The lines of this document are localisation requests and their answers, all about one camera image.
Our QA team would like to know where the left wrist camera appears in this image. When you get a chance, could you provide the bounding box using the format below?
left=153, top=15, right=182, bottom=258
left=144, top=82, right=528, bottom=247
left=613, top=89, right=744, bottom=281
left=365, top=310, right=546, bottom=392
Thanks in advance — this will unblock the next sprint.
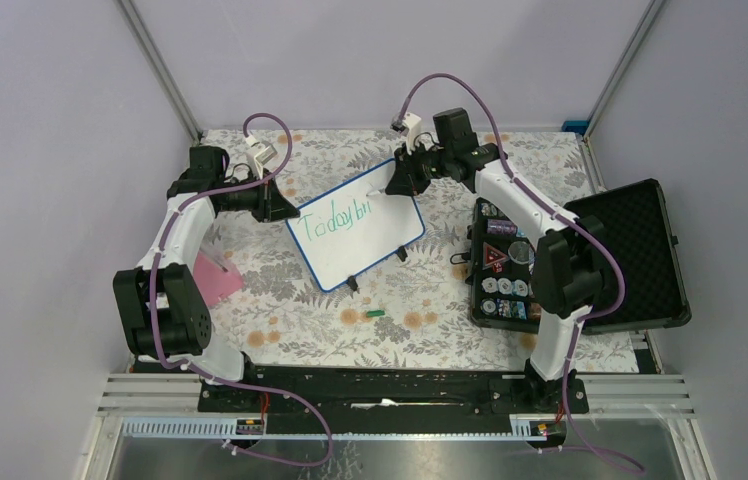
left=245, top=135, right=277, bottom=179

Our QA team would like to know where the purple cable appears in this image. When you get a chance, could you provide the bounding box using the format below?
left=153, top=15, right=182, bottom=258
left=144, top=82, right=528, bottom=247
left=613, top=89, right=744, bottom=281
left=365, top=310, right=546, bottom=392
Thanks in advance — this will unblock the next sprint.
left=393, top=73, right=647, bottom=475
left=148, top=112, right=337, bottom=468

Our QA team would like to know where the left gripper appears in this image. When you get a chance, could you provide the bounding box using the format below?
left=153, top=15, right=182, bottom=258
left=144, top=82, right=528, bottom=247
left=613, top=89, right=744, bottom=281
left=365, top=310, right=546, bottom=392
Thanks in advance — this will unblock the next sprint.
left=220, top=167, right=299, bottom=222

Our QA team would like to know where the blue framed whiteboard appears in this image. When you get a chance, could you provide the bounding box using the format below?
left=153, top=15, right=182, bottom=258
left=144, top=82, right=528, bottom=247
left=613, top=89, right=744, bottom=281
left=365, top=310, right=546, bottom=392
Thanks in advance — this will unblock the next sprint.
left=286, top=159, right=426, bottom=292

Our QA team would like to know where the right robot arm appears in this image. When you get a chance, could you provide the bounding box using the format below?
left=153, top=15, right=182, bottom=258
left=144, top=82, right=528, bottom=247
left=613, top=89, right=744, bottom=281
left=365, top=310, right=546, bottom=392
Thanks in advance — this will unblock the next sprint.
left=383, top=108, right=626, bottom=412

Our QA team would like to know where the black open case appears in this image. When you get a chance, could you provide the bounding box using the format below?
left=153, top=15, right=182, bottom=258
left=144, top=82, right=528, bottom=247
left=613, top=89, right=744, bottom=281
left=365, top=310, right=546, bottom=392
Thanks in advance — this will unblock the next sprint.
left=462, top=179, right=691, bottom=335

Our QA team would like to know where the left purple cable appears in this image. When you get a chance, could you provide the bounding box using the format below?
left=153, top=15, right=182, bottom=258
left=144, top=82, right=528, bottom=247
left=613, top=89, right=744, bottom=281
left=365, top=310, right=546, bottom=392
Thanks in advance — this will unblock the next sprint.
left=148, top=112, right=337, bottom=468

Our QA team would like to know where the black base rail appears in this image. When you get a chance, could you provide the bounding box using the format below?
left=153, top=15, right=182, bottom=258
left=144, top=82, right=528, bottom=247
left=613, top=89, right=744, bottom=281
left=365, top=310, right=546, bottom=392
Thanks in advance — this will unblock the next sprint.
left=198, top=365, right=589, bottom=433

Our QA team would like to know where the white cable duct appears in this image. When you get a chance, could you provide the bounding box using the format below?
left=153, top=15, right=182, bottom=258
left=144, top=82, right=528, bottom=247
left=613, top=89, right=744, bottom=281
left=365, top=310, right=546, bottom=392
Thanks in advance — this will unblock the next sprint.
left=121, top=416, right=550, bottom=442

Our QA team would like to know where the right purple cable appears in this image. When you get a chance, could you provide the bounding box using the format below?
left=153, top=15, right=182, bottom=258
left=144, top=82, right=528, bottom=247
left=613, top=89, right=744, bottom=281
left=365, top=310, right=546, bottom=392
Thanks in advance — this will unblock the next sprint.
left=393, top=73, right=647, bottom=475

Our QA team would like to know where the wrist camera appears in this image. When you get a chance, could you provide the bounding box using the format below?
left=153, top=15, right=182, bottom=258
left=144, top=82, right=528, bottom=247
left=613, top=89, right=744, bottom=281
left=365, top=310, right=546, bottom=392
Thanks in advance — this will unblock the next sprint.
left=391, top=112, right=422, bottom=154
left=245, top=135, right=277, bottom=179

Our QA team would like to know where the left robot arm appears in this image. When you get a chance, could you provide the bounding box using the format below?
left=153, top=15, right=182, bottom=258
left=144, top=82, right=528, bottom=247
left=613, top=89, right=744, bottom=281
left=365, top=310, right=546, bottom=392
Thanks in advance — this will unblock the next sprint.
left=113, top=136, right=299, bottom=411

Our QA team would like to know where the blue corner clamp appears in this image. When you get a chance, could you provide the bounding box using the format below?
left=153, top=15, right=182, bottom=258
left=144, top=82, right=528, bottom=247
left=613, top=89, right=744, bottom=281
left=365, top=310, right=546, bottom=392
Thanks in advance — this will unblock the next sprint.
left=561, top=120, right=590, bottom=136

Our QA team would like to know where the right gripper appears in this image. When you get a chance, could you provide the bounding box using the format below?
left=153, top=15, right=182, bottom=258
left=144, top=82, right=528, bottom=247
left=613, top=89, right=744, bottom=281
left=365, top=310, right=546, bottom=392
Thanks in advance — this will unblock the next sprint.
left=386, top=139, right=453, bottom=198

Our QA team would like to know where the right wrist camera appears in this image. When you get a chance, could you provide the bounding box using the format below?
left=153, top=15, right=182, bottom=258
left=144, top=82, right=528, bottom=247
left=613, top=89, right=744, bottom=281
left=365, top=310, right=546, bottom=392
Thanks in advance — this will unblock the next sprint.
left=391, top=112, right=422, bottom=154

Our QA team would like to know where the pink metronome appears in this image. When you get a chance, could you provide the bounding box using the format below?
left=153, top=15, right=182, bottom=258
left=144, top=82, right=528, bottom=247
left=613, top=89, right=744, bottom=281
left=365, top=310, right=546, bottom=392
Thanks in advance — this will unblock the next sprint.
left=192, top=252, right=244, bottom=307

